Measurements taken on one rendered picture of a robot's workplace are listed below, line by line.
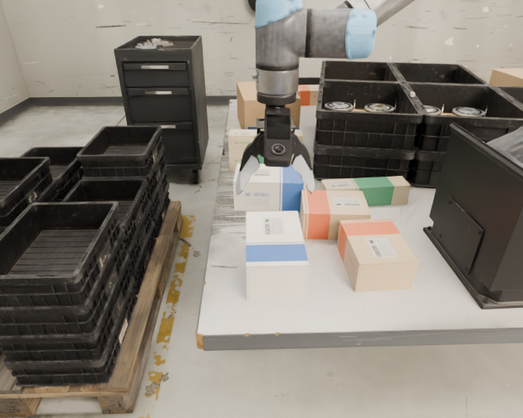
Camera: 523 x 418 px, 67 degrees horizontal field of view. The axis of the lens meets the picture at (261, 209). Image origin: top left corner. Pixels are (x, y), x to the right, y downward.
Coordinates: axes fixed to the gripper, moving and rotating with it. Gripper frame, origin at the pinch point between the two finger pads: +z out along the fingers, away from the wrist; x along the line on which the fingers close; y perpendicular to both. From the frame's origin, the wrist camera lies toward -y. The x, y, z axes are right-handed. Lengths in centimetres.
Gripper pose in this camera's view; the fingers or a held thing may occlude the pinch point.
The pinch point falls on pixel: (275, 196)
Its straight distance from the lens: 78.7
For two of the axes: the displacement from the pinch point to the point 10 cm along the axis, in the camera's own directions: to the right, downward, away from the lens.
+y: -0.3, -5.0, 8.6
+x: -10.0, 0.1, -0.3
